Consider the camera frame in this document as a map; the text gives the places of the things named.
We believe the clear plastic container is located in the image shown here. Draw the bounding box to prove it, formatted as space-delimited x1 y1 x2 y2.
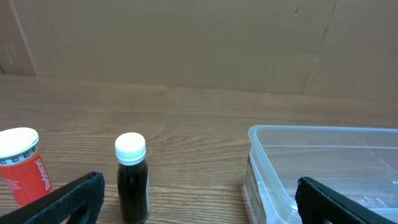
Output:
243 125 397 223

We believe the orange Redoxon tube white cap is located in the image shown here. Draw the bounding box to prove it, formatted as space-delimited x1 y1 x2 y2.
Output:
1 128 53 207

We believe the dark bottle white cap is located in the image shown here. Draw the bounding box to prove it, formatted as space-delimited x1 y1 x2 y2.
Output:
114 133 150 223

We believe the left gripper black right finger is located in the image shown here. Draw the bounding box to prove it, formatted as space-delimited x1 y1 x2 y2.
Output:
295 177 394 224

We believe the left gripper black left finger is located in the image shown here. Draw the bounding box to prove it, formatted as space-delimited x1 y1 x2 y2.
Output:
1 172 105 224

